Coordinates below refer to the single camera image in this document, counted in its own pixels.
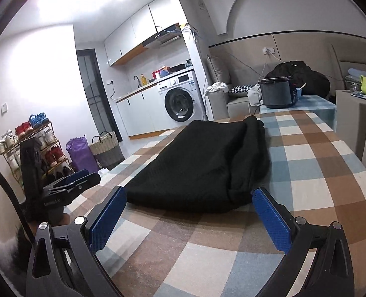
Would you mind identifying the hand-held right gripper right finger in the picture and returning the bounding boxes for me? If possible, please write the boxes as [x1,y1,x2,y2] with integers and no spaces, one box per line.
[248,187,355,297]

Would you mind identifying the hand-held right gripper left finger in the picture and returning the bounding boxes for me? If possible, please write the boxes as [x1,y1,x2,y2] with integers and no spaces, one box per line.
[26,186,128,297]

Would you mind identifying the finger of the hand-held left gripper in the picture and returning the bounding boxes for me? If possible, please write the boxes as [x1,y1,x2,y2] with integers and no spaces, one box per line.
[59,174,101,197]
[51,170,90,189]

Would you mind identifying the black knit sweater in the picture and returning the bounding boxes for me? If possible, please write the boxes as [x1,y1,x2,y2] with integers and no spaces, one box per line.
[122,115,270,214]

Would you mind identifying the grey clothes pile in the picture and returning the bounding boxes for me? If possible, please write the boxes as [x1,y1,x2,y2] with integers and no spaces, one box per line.
[247,83,264,106]

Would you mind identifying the purple bag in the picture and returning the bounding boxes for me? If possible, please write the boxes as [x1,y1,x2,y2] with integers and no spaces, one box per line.
[66,135,99,174]

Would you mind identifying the metal shoe rack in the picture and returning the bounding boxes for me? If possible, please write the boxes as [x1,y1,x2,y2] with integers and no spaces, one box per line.
[0,121,75,189]

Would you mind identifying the group of assorted shoes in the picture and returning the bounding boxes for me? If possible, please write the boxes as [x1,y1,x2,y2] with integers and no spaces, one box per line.
[0,113,67,177]

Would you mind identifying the plaid blanket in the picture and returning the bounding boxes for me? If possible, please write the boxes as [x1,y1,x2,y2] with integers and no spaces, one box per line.
[64,110,366,297]

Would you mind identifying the black framed door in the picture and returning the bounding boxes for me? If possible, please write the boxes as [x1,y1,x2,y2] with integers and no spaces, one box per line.
[76,49,117,137]

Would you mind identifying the white base cabinet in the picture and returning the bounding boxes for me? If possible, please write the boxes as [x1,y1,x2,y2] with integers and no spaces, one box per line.
[116,87,168,140]

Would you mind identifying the grey sofa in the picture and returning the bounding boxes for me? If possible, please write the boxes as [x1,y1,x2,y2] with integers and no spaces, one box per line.
[206,54,264,121]

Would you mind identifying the light blue tablecloth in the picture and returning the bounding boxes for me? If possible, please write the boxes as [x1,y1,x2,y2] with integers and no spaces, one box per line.
[260,95,337,129]

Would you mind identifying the dark rice cooker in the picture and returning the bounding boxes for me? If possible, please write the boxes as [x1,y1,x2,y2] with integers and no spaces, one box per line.
[259,76,299,109]

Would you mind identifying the grey box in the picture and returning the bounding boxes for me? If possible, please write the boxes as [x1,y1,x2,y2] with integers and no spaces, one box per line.
[336,89,366,161]

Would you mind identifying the white washing machine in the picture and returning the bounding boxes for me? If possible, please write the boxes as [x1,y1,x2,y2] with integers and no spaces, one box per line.
[156,71,207,130]

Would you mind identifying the houndstooth pillow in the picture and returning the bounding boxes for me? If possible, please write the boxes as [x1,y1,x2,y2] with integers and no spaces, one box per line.
[229,84,255,96]

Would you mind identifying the red box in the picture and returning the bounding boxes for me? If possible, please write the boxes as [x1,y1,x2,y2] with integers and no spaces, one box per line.
[152,66,171,79]

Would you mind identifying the white cloth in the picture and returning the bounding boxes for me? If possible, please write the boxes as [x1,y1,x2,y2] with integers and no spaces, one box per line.
[205,82,229,93]

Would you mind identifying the black jacket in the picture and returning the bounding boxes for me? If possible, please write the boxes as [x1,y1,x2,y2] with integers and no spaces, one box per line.
[265,61,330,97]

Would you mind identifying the grey cushion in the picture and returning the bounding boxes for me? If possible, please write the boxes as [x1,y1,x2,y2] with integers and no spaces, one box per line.
[206,55,231,85]

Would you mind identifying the range hood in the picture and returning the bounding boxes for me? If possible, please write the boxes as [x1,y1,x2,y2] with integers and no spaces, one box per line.
[143,23,183,49]

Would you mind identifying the blue pillow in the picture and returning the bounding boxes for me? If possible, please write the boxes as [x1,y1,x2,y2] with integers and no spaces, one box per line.
[345,67,364,82]

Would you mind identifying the beige bed headboard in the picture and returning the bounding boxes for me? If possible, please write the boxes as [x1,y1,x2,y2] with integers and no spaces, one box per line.
[331,40,366,92]

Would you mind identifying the black cable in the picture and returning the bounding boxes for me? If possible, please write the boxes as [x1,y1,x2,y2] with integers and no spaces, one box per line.
[0,156,36,248]

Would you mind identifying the woven basket with handles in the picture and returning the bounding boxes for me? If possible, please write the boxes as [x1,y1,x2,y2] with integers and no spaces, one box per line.
[89,131,124,170]

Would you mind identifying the white wall cabinets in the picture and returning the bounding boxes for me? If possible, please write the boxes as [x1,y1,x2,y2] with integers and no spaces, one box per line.
[104,0,171,67]

